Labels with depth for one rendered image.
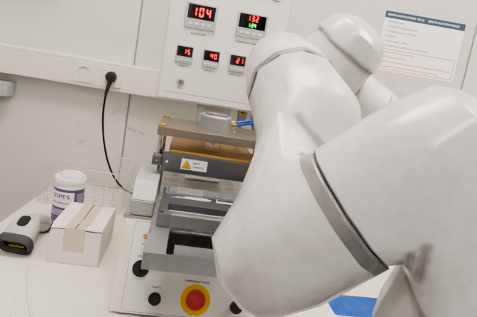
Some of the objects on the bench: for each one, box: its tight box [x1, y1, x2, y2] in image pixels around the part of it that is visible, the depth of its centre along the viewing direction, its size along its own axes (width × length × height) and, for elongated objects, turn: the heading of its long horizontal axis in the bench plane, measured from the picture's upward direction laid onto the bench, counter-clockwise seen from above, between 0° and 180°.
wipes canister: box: [50, 170, 87, 222], centre depth 131 cm, size 9×9×15 cm
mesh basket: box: [37, 149, 138, 214], centre depth 154 cm, size 22×26×13 cm
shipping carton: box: [46, 202, 116, 267], centre depth 116 cm, size 19×13×9 cm
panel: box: [119, 218, 254, 317], centre depth 95 cm, size 2×30×19 cm, turn 50°
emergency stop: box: [186, 290, 205, 311], centre depth 94 cm, size 2×4×4 cm, turn 50°
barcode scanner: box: [0, 213, 53, 255], centre depth 116 cm, size 20×8×8 cm, turn 136°
